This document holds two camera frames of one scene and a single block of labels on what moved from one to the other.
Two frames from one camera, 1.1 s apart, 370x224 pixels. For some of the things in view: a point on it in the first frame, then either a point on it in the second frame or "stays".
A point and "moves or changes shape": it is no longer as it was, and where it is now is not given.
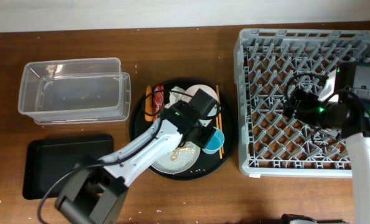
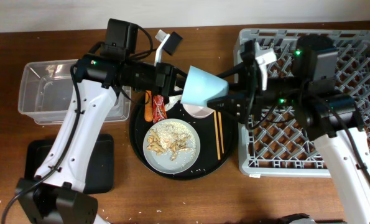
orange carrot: (148, 104) stays
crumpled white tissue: (175, 97) stays
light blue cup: (215, 143) to (201, 86)
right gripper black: (309, 101) to (251, 98)
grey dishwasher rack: (270, 63) stays
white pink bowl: (191, 90) moves or changes shape
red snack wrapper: (159, 100) stays
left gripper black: (203, 140) to (168, 89)
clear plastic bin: (75, 91) stays
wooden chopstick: (219, 115) to (222, 139)
